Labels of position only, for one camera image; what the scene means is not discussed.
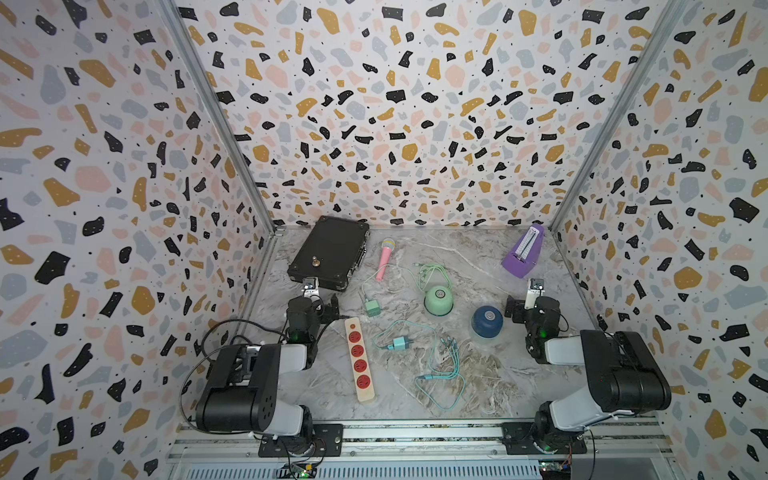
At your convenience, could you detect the green USB charger plug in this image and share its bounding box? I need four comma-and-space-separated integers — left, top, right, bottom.
364, 299, 382, 317

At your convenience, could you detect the beige red power strip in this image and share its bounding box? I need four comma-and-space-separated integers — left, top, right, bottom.
344, 317, 376, 403

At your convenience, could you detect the green charging cable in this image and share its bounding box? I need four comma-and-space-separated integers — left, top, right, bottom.
358, 261, 454, 301

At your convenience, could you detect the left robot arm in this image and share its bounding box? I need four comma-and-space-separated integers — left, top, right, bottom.
194, 295, 341, 455

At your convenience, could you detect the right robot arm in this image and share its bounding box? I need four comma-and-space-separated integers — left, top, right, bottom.
502, 296, 672, 455

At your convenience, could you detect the purple metronome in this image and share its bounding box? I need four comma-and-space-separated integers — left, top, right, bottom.
501, 225, 545, 278

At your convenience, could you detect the black hard case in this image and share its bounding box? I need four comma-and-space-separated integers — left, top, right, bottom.
287, 216, 370, 292

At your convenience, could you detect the teal USB charger plug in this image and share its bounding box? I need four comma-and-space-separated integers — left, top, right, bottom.
386, 336, 412, 351

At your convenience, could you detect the pink toy microphone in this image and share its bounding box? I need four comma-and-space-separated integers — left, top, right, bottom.
375, 238, 396, 282

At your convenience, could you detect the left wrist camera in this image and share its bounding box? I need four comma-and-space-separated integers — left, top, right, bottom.
302, 277, 320, 298

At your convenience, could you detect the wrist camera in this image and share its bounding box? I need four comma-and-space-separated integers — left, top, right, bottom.
524, 278, 544, 309
302, 277, 320, 298

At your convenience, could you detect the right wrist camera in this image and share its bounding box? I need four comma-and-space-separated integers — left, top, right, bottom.
524, 278, 544, 309

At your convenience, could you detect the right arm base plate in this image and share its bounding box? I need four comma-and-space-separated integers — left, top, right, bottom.
501, 421, 588, 455

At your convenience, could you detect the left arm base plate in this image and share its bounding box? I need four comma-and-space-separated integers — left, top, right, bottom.
258, 423, 344, 459

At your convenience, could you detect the aluminium front rail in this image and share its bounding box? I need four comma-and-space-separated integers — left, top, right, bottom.
167, 417, 684, 479

